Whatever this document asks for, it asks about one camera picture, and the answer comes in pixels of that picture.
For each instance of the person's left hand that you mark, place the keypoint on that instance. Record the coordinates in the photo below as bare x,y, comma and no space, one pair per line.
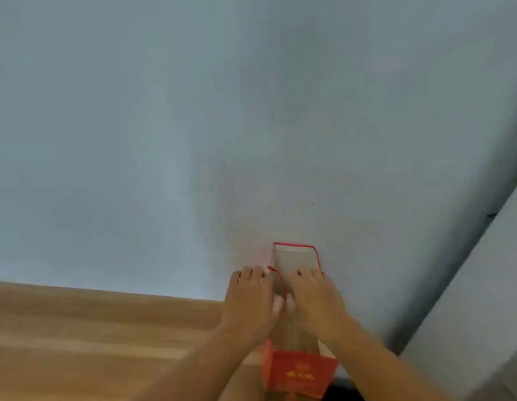
246,306

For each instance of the person's right hand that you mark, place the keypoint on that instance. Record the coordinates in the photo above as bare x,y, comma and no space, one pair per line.
317,305

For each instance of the person's right thumb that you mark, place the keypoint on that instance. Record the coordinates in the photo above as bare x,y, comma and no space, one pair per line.
290,304

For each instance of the person's left thumb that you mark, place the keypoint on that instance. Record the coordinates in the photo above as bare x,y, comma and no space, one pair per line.
278,305

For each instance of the person's left forearm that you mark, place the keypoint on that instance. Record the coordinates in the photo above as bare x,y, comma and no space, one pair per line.
200,367

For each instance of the person's right forearm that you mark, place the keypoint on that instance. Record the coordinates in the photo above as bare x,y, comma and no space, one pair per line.
379,363

